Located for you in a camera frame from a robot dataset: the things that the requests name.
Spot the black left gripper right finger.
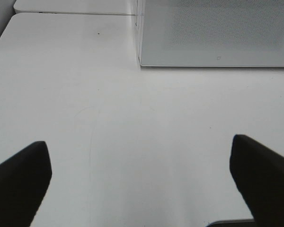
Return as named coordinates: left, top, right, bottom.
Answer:
left=229, top=134, right=284, bottom=227

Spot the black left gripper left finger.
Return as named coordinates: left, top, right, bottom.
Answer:
left=0, top=141, right=52, bottom=227

